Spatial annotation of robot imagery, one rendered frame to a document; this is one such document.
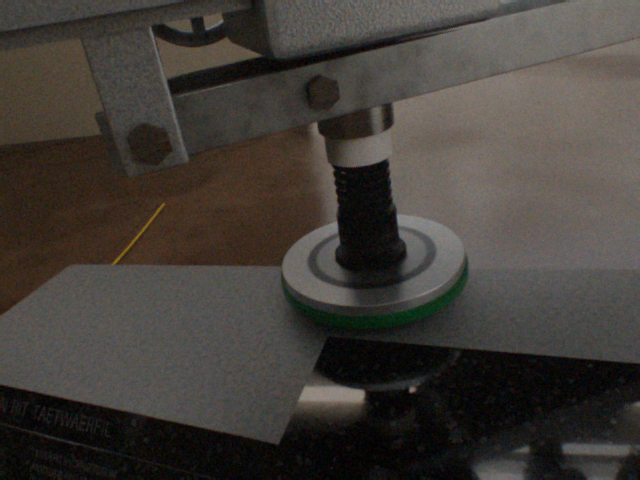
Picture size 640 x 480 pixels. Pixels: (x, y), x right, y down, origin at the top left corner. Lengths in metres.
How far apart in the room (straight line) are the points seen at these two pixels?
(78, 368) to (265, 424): 0.25
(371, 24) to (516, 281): 0.36
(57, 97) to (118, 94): 6.08
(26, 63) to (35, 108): 0.48
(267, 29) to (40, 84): 6.20
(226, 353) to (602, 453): 0.37
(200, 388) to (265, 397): 0.07
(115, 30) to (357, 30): 0.17
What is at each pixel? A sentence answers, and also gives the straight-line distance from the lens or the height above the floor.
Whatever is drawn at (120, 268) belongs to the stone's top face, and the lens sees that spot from 0.85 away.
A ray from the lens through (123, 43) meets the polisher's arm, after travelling 0.41.
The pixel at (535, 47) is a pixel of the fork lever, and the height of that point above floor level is 1.13.
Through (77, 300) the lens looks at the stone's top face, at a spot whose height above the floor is 0.87.
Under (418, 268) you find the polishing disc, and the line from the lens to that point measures 0.57.
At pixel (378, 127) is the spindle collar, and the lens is 0.52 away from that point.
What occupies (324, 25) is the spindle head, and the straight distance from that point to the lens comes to 0.41.
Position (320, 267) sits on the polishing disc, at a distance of 0.59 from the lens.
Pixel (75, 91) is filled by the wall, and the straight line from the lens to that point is 6.35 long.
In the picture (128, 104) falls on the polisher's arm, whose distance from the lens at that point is 0.42.
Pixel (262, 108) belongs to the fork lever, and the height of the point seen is 1.13.
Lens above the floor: 1.22
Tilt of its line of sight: 27 degrees down
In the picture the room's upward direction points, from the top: 9 degrees counter-clockwise
